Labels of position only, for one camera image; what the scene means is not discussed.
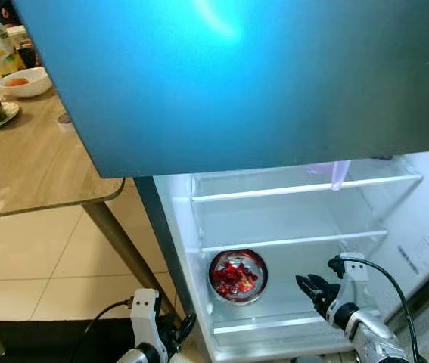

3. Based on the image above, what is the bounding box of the red round tin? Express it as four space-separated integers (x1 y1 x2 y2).
209 249 269 305

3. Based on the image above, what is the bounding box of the glass fridge shelf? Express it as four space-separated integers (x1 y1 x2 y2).
199 219 390 253
190 163 424 203
211 302 385 336

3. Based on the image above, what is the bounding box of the black floor mat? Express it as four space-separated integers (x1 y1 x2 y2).
0 318 143 363

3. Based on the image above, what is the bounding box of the light wooden table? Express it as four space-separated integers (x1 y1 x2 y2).
0 89 179 358

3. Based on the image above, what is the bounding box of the white bowl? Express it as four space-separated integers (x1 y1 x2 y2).
0 67 53 99

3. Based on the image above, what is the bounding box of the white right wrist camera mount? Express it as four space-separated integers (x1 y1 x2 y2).
337 253 369 303

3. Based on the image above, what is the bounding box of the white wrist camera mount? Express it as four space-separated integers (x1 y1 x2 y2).
337 253 369 303
131 289 160 350

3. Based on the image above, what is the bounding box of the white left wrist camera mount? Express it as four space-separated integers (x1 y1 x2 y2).
131 289 160 350

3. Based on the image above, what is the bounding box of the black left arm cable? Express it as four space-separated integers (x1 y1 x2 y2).
69 297 135 363

